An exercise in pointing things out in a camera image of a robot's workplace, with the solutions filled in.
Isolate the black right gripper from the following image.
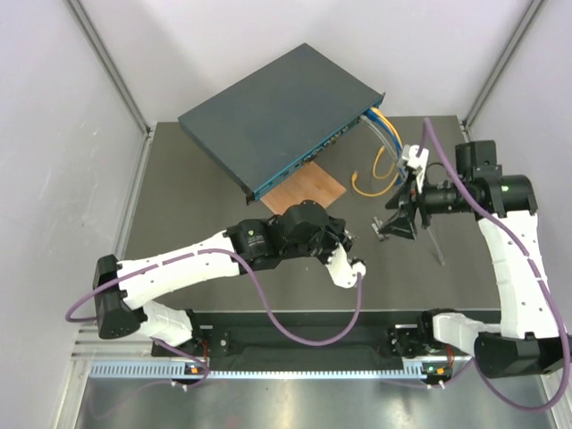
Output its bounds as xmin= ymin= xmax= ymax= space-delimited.
xmin=378 ymin=170 xmax=471 ymax=240

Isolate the dark transceiver module pair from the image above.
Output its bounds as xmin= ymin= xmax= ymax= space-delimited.
xmin=372 ymin=216 xmax=389 ymax=241

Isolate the grey ethernet cable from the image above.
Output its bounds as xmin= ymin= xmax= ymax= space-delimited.
xmin=359 ymin=120 xmax=447 ymax=265

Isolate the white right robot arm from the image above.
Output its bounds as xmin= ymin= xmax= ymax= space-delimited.
xmin=381 ymin=140 xmax=564 ymax=379

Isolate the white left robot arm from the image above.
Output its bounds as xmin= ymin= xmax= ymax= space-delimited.
xmin=93 ymin=200 xmax=366 ymax=355

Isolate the wooden board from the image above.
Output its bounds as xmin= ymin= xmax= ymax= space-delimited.
xmin=261 ymin=162 xmax=346 ymax=215

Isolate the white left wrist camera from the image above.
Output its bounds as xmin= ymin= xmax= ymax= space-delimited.
xmin=324 ymin=244 xmax=366 ymax=289

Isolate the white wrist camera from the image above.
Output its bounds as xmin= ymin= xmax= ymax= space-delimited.
xmin=324 ymin=244 xmax=366 ymax=289
xmin=398 ymin=144 xmax=429 ymax=194

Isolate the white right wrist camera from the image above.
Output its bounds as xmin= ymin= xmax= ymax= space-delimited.
xmin=398 ymin=144 xmax=429 ymax=194

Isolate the yellow ethernet cable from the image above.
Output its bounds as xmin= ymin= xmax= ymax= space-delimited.
xmin=351 ymin=105 xmax=404 ymax=198

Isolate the blue ethernet cable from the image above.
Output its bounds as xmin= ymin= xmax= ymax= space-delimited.
xmin=362 ymin=111 xmax=408 ymax=187

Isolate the dark blue network switch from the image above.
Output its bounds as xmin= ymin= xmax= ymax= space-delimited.
xmin=178 ymin=43 xmax=384 ymax=204

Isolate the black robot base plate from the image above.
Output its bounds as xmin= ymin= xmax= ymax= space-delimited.
xmin=178 ymin=310 xmax=461 ymax=371

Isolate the grey slotted cable duct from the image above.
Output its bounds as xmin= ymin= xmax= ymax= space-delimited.
xmin=88 ymin=358 xmax=451 ymax=381

